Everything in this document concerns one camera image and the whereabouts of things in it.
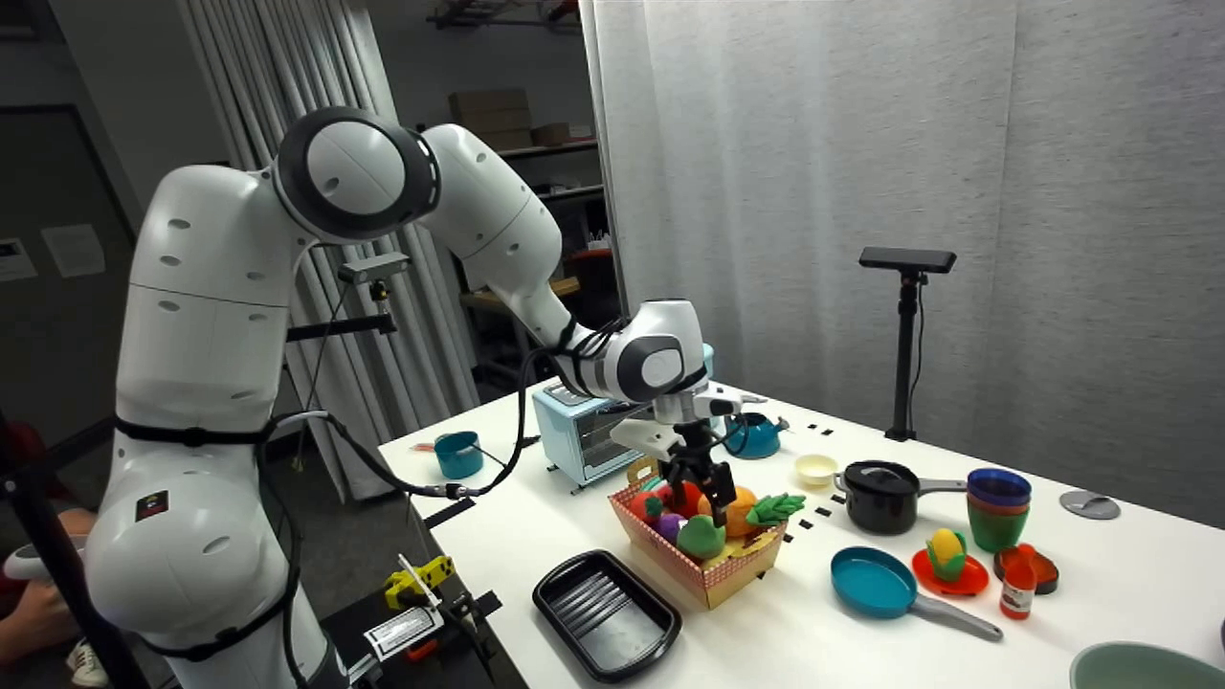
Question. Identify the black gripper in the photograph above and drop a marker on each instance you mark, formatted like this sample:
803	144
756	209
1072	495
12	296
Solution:
691	453

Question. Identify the peach plush toy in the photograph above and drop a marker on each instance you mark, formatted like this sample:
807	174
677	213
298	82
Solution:
696	500

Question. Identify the green plush toy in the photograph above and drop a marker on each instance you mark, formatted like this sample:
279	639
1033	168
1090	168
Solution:
703	536

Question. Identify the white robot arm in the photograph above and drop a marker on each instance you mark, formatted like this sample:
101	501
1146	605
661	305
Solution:
183	547

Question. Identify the orange plush fruit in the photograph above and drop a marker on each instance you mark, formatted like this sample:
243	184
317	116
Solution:
735	513

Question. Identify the teal toy kettle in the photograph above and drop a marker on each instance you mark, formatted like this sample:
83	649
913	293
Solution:
753	434

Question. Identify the cardboard toy box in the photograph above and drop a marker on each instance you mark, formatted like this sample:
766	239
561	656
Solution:
658	532

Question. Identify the black rectangular tray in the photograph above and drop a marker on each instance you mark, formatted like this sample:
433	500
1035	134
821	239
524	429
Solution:
607	612

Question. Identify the black toy pot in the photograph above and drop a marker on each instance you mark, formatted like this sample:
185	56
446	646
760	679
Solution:
882	495

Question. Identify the red plate with toy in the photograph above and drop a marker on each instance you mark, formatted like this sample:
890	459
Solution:
948	567

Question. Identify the small white bowl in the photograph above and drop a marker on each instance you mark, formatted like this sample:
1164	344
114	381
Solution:
817	473

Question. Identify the light blue toaster oven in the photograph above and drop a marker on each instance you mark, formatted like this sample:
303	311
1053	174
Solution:
594	436

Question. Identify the teal frying pan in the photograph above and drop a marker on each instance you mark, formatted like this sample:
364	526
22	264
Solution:
882	587

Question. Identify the teal cup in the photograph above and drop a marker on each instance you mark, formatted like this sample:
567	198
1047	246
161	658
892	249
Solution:
457	453

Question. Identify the yellow clamp tool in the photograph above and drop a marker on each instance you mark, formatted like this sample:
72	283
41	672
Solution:
416	583

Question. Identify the stacked colourful cups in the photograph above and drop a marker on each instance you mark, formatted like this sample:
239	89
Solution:
997	505

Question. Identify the black table clamp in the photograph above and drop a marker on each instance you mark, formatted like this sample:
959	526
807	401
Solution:
377	649

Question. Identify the small ketchup bottle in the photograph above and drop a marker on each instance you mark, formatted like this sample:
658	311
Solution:
1021	583

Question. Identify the green bowl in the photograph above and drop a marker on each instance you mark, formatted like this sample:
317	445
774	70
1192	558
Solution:
1142	666

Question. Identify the black camera stand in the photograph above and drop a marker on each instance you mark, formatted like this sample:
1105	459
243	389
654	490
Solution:
913	264

